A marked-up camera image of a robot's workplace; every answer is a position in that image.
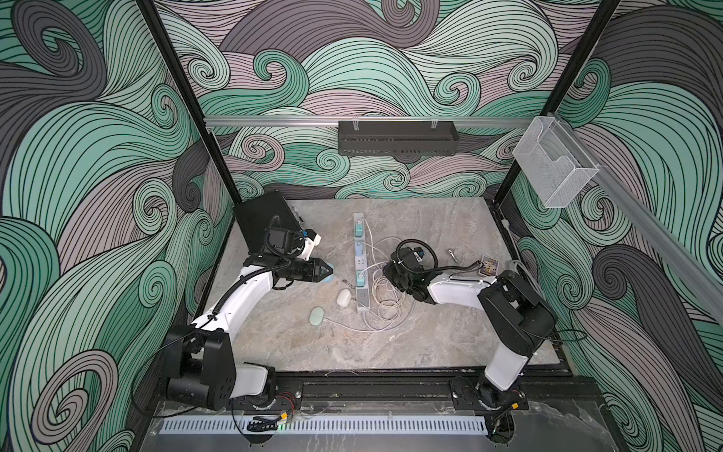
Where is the beige cable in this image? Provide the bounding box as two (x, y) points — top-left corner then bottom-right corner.
(324, 231), (419, 334)

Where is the white earbud case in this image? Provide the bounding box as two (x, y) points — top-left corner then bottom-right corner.
(335, 288), (352, 308)

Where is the lavender cable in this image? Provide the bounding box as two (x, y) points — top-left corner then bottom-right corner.
(363, 256), (399, 303)

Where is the white power strip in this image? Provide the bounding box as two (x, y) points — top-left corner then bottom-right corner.
(353, 212), (371, 313)

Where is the blue earbud case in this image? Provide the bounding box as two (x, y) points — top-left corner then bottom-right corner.
(322, 264), (334, 283)

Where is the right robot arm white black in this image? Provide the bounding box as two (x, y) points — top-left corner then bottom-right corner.
(382, 238), (557, 411)

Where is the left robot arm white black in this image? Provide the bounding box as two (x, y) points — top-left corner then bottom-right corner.
(160, 216), (333, 411)

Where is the small card box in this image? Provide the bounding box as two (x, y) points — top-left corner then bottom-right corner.
(478, 255), (500, 277)

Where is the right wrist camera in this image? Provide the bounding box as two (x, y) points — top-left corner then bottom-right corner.
(412, 247), (426, 263)

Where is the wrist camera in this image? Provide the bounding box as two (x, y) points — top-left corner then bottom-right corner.
(412, 247), (426, 263)
(292, 229), (321, 261)

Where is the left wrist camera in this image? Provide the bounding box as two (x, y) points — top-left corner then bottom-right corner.
(292, 229), (321, 261)

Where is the grey cable right edge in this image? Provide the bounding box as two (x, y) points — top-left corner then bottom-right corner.
(499, 219), (543, 284)

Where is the black wall shelf tray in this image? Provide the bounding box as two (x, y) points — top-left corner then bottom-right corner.
(337, 122), (461, 161)

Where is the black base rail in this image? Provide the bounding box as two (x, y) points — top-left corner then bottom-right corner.
(270, 365), (602, 412)

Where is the aluminium wall rail back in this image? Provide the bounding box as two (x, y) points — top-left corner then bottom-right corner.
(203, 115), (533, 129)

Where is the aluminium wall rail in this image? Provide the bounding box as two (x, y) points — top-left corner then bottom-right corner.
(203, 115), (533, 129)
(548, 113), (722, 322)

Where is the clear acrylic wall bin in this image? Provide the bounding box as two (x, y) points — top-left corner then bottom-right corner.
(513, 116), (599, 208)

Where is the white slotted cable duct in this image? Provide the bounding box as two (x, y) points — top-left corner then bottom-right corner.
(159, 414), (488, 436)

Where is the aluminium wall rail right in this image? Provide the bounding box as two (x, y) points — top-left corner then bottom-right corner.
(548, 113), (722, 322)

